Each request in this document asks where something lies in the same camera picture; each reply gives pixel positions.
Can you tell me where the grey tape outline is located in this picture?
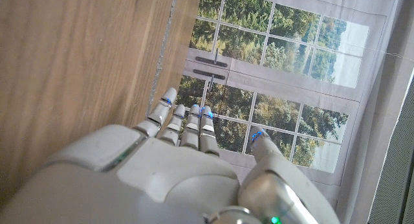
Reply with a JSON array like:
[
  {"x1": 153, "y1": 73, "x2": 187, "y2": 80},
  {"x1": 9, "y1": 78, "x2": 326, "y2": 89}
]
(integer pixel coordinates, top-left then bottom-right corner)
[{"x1": 146, "y1": 0, "x2": 179, "y2": 118}]

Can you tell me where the printed window backdrop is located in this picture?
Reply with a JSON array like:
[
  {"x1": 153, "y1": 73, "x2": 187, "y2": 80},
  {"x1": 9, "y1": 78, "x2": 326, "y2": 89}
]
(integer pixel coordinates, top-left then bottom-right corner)
[{"x1": 176, "y1": 0, "x2": 414, "y2": 224}]

